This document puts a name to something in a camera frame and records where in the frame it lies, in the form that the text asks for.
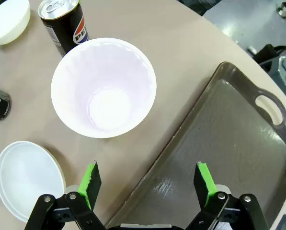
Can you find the red plastic cup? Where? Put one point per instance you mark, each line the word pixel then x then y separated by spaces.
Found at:
pixel 102 91

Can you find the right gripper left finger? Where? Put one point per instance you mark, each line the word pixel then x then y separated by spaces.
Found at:
pixel 90 187

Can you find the black floor equipment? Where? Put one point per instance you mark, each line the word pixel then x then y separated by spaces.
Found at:
pixel 267 55

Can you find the dark brown plastic tray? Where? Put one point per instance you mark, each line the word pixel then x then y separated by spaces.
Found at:
pixel 219 148

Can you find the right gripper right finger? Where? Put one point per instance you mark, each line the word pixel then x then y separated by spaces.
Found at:
pixel 202 184

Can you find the white ceramic bowl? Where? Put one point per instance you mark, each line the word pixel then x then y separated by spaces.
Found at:
pixel 6 21
pixel 27 177

